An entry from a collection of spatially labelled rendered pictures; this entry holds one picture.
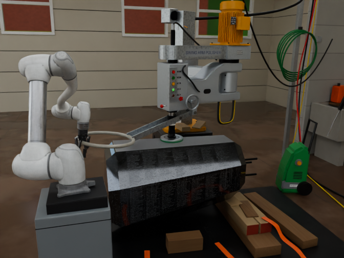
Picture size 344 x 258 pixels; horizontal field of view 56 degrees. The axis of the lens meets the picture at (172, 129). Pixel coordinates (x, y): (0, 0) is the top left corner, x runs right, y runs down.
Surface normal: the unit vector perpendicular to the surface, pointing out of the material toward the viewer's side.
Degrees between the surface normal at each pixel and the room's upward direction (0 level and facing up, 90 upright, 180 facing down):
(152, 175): 45
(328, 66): 90
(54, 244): 90
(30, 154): 62
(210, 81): 90
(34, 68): 70
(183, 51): 90
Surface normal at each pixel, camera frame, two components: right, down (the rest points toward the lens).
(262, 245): 0.01, -0.97
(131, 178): 0.22, -0.51
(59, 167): 0.01, 0.18
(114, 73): 0.29, 0.25
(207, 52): 0.52, 0.22
